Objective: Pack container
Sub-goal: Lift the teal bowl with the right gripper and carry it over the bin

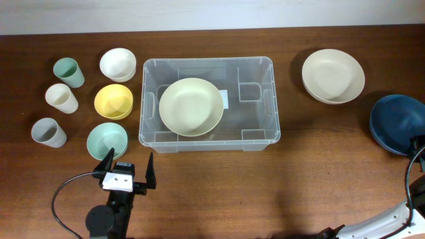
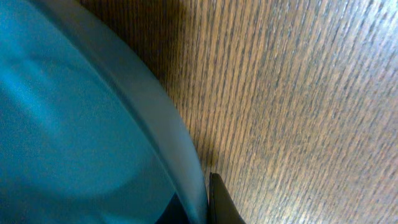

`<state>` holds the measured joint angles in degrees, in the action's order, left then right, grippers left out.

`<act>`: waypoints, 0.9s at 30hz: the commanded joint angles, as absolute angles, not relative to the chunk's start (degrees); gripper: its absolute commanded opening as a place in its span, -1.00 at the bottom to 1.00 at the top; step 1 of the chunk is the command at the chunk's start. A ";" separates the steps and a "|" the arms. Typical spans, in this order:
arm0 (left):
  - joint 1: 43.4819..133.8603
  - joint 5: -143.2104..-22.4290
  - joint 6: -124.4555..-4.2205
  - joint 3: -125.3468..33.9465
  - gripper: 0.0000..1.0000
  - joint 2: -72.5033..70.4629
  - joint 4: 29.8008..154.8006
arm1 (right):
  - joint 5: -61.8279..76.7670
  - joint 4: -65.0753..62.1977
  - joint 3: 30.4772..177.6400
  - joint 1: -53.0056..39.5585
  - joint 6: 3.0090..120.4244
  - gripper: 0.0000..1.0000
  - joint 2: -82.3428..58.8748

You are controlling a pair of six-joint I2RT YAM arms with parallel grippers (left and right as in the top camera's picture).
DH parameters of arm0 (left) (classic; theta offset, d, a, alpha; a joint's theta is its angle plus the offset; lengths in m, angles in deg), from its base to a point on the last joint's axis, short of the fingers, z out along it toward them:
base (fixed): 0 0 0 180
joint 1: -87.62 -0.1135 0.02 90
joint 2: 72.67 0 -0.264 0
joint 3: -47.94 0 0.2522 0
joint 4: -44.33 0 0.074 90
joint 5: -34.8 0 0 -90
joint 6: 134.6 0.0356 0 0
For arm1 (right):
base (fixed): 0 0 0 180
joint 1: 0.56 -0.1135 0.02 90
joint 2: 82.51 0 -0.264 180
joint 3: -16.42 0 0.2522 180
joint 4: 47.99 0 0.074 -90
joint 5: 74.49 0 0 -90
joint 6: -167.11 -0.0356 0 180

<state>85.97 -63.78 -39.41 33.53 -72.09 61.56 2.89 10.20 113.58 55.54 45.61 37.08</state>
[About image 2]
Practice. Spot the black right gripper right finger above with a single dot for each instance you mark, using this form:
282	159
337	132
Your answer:
221	207

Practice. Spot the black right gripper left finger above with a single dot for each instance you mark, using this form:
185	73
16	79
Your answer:
174	213

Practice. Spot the dark blue plate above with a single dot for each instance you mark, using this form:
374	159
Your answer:
88	134

